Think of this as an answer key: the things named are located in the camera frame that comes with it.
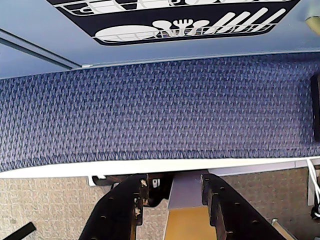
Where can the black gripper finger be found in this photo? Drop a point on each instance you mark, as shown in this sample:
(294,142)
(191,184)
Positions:
(117,212)
(237,215)

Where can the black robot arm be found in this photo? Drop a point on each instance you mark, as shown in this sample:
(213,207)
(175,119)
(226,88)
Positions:
(157,193)

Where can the black flat strip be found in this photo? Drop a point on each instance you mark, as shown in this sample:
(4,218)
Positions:
(20,231)

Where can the black box edge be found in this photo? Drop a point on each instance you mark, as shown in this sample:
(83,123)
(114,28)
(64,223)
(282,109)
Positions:
(316,107)

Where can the blue dishwasher door with print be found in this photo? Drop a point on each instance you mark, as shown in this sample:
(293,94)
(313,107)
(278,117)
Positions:
(225,48)

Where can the blue freezer door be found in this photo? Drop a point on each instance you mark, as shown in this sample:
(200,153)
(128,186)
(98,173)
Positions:
(20,61)

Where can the blue toy kitchen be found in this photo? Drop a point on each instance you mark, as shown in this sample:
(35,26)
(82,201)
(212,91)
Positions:
(37,49)

